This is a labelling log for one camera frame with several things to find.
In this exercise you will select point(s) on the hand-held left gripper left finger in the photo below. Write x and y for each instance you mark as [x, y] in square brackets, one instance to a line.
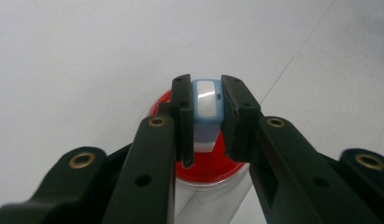
[149, 168]

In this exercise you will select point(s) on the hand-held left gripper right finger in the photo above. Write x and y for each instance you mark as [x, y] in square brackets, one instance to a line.
[286, 174]

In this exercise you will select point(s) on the round red ink pad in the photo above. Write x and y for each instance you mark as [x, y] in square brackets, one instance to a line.
[208, 169]

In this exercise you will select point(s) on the small blue white stamp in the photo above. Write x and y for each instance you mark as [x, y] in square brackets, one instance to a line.
[207, 102]

